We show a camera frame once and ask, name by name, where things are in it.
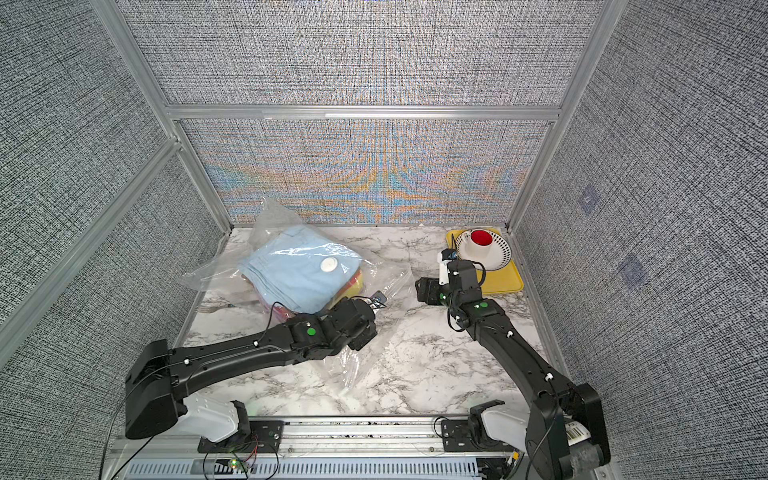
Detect aluminium front rail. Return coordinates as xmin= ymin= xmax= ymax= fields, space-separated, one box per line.
xmin=117 ymin=416 xmax=449 ymax=454

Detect white patterned saucer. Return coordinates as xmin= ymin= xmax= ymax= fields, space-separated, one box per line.
xmin=455 ymin=228 xmax=512 ymax=271

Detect white cup red inside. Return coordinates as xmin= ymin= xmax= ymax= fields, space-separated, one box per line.
xmin=460 ymin=229 xmax=494 ymax=262

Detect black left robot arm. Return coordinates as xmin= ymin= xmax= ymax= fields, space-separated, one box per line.
xmin=125 ymin=292 xmax=387 ymax=442

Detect red folded garment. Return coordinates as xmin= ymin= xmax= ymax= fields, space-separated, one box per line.
xmin=273 ymin=293 xmax=340 ymax=322

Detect white vacuum bag valve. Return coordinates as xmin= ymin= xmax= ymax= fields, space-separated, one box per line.
xmin=320 ymin=257 xmax=339 ymax=273

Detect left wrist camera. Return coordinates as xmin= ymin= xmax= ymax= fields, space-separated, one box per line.
xmin=368 ymin=291 xmax=388 ymax=310

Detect yellow plastic tray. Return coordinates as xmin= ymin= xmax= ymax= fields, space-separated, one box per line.
xmin=445 ymin=228 xmax=524 ymax=295

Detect clear plastic vacuum bag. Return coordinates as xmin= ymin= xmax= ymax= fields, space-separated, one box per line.
xmin=177 ymin=200 xmax=413 ymax=393

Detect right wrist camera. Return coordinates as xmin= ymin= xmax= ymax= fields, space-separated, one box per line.
xmin=437 ymin=248 xmax=458 ymax=286

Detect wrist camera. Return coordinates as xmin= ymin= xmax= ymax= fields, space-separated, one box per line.
xmin=368 ymin=291 xmax=388 ymax=310
xmin=437 ymin=248 xmax=458 ymax=286

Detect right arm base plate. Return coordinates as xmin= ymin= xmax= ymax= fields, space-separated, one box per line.
xmin=436 ymin=417 xmax=518 ymax=453

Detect light blue trousers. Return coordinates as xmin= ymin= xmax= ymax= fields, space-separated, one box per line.
xmin=237 ymin=225 xmax=363 ymax=313

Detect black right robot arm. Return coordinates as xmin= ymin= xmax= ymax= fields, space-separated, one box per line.
xmin=415 ymin=260 xmax=611 ymax=479

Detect yellow folded garment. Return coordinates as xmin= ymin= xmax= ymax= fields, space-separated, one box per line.
xmin=335 ymin=269 xmax=364 ymax=301

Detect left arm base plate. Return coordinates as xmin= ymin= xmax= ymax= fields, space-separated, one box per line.
xmin=197 ymin=420 xmax=286 ymax=454

